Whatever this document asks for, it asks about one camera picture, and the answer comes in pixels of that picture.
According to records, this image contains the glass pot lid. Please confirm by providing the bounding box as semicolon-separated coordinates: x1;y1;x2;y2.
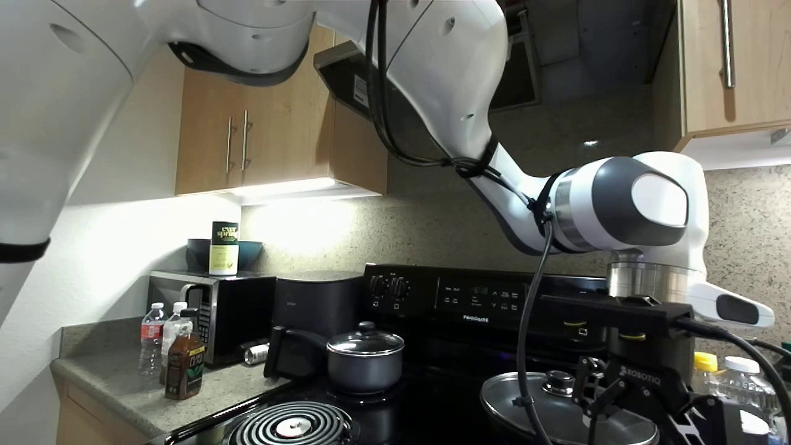
326;321;405;357

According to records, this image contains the brown drink bottle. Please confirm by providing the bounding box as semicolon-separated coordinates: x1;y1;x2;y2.
164;308;206;401

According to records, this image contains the green and white canister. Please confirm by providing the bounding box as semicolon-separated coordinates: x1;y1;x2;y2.
208;221;240;277

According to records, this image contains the yellow cap bottle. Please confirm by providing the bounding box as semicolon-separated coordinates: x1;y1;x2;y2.
692;351;721;397

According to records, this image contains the steel pan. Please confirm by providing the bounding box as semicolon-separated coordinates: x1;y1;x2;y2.
480;371;661;445

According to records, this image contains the cabinet door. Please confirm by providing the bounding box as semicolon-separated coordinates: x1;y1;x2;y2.
175;65;240;196
679;0;791;138
238;25;336;187

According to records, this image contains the white cap plastic bottle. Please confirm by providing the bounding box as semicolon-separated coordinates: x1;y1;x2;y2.
709;356;780;434

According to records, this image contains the range hood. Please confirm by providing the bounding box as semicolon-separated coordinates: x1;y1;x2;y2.
313;0;679;122

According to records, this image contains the small grey pot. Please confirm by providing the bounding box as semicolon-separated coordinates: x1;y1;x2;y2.
326;343;405;395

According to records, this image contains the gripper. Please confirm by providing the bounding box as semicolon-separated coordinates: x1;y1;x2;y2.
572;334;736;445

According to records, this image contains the cabinet door handle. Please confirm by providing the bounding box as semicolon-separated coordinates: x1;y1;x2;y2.
240;109;253;171
224;116;237;174
719;0;737;89

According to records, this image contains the black microwave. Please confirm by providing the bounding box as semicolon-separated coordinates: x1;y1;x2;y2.
147;269;277;367

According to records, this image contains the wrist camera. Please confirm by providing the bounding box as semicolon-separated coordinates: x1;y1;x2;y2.
539;293;694;339

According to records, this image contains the black electric stove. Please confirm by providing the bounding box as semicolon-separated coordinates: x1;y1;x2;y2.
145;263;702;445

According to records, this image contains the glass pan lid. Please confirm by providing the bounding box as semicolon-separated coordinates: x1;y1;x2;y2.
484;370;657;445

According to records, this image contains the dark blue bowl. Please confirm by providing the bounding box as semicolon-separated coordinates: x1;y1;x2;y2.
186;239;264;273

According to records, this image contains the coil burner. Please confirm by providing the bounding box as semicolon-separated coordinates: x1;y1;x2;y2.
227;400;358;445

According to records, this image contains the clear water bottle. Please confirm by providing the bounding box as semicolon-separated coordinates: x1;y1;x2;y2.
159;301;194;385
138;302;168;377

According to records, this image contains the black air fryer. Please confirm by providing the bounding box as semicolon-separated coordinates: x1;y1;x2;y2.
263;271;366;379

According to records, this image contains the wooden wall cabinet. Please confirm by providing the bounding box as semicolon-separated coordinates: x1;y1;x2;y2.
653;0;791;153
174;23;389;198

